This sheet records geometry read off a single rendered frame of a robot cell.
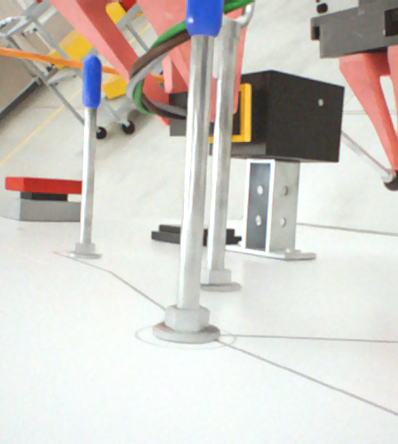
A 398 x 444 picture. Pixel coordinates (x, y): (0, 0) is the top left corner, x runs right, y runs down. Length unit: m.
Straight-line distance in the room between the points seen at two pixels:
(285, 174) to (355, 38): 0.11
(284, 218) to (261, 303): 0.14
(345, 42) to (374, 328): 0.26
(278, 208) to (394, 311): 0.14
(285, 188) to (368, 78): 0.10
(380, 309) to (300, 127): 0.14
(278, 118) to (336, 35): 0.12
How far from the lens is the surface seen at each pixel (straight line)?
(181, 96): 0.30
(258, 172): 0.33
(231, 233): 0.37
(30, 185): 0.50
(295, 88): 0.31
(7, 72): 8.62
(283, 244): 0.32
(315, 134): 0.32
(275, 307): 0.18
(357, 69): 0.40
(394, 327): 0.17
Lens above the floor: 1.23
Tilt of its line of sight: 27 degrees down
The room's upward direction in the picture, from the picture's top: 40 degrees counter-clockwise
